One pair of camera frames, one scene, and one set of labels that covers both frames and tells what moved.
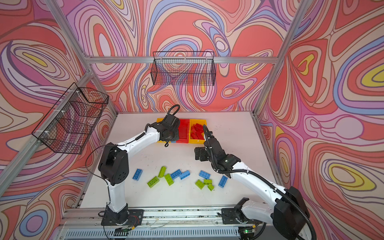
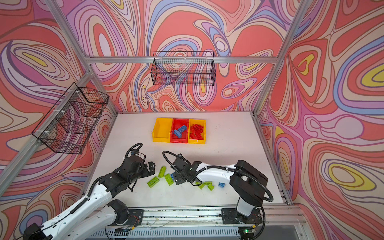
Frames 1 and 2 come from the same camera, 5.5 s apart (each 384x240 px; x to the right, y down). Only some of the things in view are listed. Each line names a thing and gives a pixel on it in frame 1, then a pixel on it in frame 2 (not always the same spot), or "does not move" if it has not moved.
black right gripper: x=202 y=150 → x=178 y=179
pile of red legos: x=197 y=130 does not move
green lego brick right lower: x=210 y=187 does not move
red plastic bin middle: x=184 y=129 does not move
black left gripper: x=177 y=137 → x=152 y=169
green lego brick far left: x=153 y=182 does not move
